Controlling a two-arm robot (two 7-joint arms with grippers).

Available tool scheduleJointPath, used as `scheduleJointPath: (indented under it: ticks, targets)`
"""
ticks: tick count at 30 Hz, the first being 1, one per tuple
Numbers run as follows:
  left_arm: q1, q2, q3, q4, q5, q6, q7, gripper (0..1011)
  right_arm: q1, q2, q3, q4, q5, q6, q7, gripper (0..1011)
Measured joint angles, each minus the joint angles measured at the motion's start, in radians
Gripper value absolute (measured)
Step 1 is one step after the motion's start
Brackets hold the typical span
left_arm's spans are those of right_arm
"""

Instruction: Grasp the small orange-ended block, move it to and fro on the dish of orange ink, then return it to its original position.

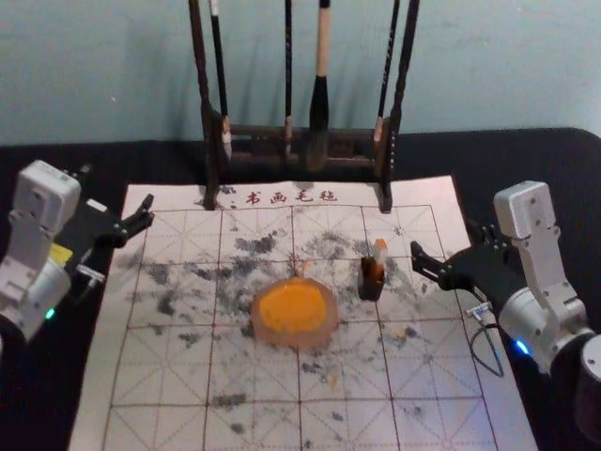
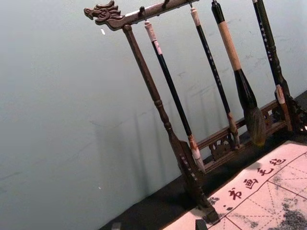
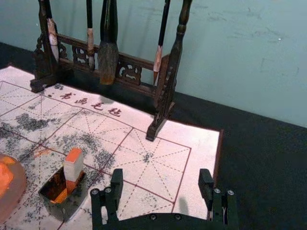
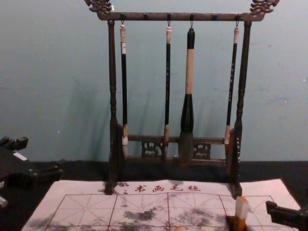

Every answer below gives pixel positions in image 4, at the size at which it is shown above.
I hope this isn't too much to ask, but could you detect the thin black brush, labelled white cap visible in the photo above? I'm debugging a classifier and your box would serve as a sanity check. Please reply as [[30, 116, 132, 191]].
[[119, 23, 129, 160]]

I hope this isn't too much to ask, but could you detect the white felt mat, red grid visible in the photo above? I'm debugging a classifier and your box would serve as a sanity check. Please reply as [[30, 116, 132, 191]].
[[21, 178, 302, 231]]

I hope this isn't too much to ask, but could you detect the black table cloth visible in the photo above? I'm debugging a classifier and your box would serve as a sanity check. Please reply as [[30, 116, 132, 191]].
[[0, 158, 308, 231]]

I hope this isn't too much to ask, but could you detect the thin black brush, orange tip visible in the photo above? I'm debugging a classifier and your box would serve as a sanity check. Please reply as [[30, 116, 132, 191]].
[[224, 20, 241, 155]]

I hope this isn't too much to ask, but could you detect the brush with white orange end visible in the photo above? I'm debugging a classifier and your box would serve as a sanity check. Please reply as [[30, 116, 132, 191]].
[[225, 195, 249, 231]]

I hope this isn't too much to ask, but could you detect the dark carved wooden brush rack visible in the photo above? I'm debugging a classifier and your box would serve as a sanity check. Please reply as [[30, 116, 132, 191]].
[[84, 0, 281, 199]]

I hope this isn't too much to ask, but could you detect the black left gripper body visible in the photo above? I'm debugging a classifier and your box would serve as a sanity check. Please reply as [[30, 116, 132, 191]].
[[0, 149, 40, 190]]

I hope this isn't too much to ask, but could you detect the thick brush, tan black handle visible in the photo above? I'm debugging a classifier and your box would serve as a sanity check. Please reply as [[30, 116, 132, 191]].
[[178, 20, 196, 167]]

